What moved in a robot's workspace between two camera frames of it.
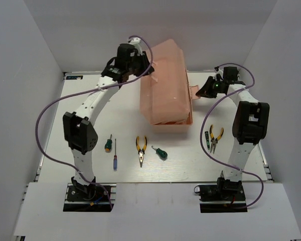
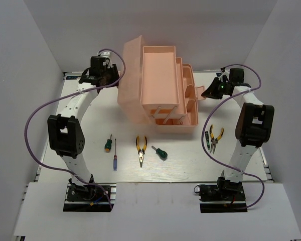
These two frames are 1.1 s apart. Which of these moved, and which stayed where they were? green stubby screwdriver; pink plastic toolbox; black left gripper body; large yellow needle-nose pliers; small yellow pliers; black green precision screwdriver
Moved: pink plastic toolbox; black left gripper body
Stayed: small yellow pliers; green stubby screwdriver; large yellow needle-nose pliers; black green precision screwdriver
